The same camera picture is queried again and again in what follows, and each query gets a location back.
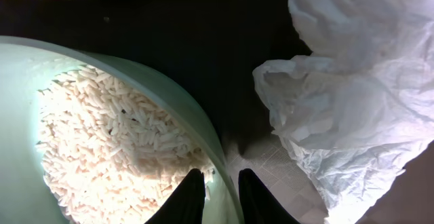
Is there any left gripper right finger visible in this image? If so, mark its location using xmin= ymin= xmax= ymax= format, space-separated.
xmin=238 ymin=168 xmax=300 ymax=224

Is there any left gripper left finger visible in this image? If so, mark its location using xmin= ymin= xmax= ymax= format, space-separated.
xmin=145 ymin=168 xmax=205 ymax=224

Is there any white cooked rice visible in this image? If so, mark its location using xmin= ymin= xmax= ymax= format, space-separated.
xmin=36 ymin=65 xmax=214 ymax=223

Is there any white tissue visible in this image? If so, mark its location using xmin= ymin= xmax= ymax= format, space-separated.
xmin=253 ymin=0 xmax=433 ymax=223

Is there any mint green bowl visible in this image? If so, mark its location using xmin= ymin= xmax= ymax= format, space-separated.
xmin=1 ymin=36 xmax=244 ymax=223

